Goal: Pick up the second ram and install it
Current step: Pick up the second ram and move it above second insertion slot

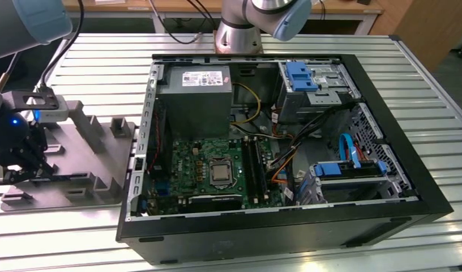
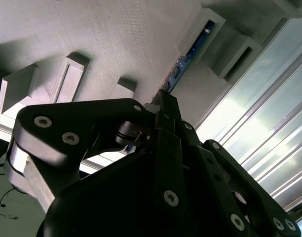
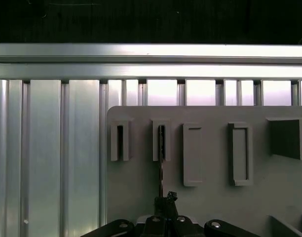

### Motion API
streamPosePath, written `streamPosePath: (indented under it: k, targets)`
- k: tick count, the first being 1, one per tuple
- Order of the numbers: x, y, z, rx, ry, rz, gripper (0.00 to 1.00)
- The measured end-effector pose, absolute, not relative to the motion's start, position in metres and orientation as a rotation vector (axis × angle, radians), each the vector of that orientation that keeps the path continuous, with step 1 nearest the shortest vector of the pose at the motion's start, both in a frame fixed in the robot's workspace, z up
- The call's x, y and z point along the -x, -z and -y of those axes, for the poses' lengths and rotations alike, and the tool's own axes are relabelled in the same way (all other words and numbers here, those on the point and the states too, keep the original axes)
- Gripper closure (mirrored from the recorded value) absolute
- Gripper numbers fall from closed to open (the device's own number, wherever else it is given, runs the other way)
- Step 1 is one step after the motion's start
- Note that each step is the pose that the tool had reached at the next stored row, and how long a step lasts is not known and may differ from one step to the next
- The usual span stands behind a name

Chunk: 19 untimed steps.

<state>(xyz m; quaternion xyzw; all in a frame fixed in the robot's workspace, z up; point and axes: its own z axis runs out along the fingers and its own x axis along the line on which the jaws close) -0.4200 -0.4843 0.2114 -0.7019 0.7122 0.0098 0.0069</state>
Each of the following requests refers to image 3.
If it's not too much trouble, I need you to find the green RAM stick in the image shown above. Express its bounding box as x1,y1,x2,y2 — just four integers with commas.
157,125,165,198

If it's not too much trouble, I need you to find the grey parts rack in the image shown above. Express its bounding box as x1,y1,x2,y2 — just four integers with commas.
106,105,302,237

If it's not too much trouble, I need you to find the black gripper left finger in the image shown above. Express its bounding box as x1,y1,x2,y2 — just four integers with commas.
79,196,168,237

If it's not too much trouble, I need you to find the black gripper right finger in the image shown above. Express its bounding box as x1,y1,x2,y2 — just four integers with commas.
167,191,263,237

